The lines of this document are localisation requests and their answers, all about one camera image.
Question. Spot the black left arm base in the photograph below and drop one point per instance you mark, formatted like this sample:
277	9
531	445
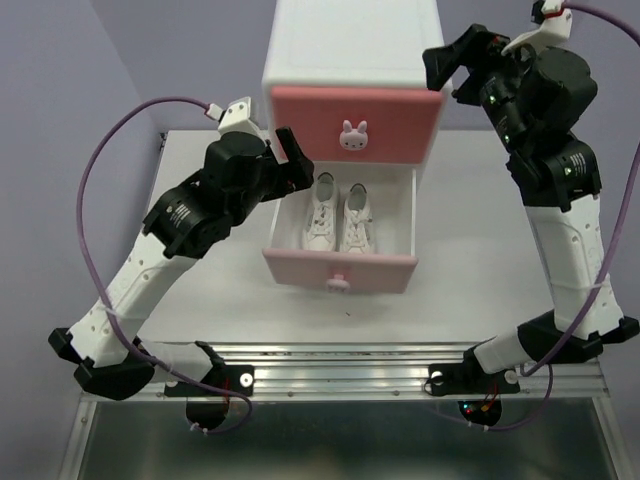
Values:
224	405

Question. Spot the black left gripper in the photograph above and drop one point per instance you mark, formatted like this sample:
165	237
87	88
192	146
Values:
298	173

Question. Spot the dark pink drawer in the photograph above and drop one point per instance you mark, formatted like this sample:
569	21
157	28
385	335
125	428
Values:
401	122

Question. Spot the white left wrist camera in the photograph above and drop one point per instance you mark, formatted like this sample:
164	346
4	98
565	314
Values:
237	116

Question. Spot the pink bunny knob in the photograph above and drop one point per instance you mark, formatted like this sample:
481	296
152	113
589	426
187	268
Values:
338	282
354	138

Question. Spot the aluminium rail frame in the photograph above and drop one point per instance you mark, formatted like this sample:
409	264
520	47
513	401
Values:
477	275

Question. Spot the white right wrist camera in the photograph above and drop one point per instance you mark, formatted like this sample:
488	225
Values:
554	24

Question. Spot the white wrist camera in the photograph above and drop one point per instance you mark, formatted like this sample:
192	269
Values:
237	116
554	24

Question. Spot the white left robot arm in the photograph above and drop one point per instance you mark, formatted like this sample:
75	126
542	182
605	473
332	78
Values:
112	361

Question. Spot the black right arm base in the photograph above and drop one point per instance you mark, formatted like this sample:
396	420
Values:
480	392

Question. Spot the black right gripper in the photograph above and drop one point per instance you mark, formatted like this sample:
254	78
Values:
476	47

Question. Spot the white sneaker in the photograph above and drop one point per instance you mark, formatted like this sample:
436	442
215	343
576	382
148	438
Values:
357	228
320	229

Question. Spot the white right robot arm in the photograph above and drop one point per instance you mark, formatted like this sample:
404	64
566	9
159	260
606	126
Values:
559	184

